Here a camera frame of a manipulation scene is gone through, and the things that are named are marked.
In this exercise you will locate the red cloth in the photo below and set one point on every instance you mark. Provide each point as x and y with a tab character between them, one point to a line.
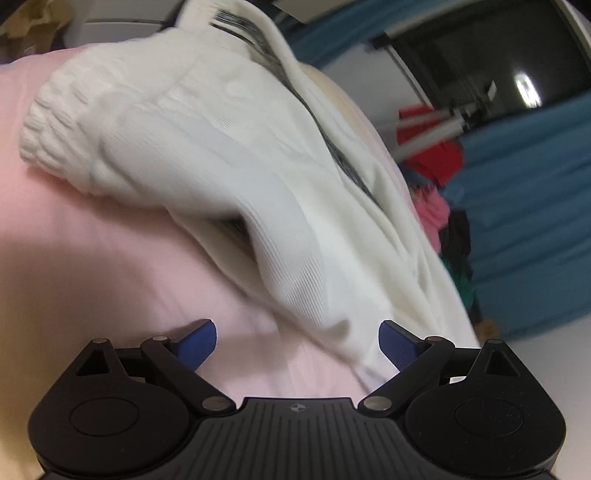
431	147

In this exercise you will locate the blue curtain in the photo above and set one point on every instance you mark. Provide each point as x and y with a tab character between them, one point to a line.
526	221

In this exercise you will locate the white knit sweater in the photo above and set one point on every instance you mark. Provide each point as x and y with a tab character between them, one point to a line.
258	175

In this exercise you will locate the pile of colourful clothes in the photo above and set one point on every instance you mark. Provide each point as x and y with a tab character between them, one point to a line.
450	240

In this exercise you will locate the silver tripod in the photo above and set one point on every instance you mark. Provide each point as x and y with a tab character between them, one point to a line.
438	122

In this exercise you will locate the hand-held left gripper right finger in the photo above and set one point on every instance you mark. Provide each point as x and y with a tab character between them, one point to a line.
396	344

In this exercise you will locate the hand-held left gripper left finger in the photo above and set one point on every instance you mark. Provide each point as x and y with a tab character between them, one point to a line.
199	342

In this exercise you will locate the cardboard box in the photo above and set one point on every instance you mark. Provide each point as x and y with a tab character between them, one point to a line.
28	24

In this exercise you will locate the pink bed sheet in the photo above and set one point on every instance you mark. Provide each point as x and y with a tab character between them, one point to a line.
115	277

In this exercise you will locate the dark window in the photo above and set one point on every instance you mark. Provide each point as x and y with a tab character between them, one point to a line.
496	57

